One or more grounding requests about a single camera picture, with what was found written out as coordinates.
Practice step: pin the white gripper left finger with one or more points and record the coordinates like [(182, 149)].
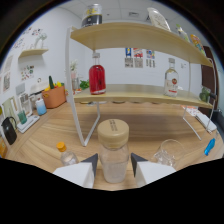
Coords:
[(78, 173)]

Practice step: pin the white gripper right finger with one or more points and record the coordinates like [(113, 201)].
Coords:
[(150, 171)]

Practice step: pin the clear bottle with orange cap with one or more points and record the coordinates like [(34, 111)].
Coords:
[(68, 156)]

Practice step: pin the glass jar with wooden lid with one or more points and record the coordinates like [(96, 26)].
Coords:
[(113, 150)]

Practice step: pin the green cup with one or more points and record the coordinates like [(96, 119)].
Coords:
[(22, 117)]

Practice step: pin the clear glass with ice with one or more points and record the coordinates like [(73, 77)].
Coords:
[(168, 153)]

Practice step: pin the white tray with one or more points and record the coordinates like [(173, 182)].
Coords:
[(30, 125)]

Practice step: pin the orange printed menu sheet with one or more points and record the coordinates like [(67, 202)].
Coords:
[(190, 110)]

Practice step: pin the white fabric pouch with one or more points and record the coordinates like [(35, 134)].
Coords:
[(206, 121)]

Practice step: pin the light blue bottle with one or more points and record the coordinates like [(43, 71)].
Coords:
[(40, 107)]

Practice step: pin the orange basket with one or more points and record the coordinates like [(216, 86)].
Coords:
[(54, 97)]

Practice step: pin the black kettle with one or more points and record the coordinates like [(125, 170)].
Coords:
[(9, 130)]

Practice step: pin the green potted plant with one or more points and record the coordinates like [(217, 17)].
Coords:
[(84, 84)]

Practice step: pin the clear bottle with red label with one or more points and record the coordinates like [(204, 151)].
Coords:
[(171, 83)]

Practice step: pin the glass jar of green limes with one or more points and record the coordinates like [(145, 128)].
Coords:
[(204, 94)]

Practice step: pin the red liquid glass bottle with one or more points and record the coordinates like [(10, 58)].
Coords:
[(97, 78)]

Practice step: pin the dark muddler with wooden end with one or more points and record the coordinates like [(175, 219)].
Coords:
[(213, 96)]

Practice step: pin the brown door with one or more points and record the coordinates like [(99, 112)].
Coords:
[(210, 76)]

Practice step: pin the colourful poster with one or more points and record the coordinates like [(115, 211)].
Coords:
[(150, 54)]

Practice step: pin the red poster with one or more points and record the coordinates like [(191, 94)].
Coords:
[(138, 52)]

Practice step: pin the blue and yellow poster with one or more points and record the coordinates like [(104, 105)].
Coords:
[(128, 52)]

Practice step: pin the white two-tier wooden shelf rack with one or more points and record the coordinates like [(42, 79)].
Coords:
[(133, 36)]

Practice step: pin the yellow snack bag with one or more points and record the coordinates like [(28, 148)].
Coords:
[(197, 44)]

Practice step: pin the white figurine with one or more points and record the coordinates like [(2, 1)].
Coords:
[(41, 40)]

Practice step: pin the clear bottle with green cap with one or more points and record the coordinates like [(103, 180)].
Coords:
[(182, 33)]

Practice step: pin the black and yellow can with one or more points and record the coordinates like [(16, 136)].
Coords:
[(92, 16)]

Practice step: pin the ceiling air vent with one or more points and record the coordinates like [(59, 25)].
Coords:
[(133, 14)]

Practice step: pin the wooden wall shelf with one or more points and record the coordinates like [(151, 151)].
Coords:
[(33, 52)]

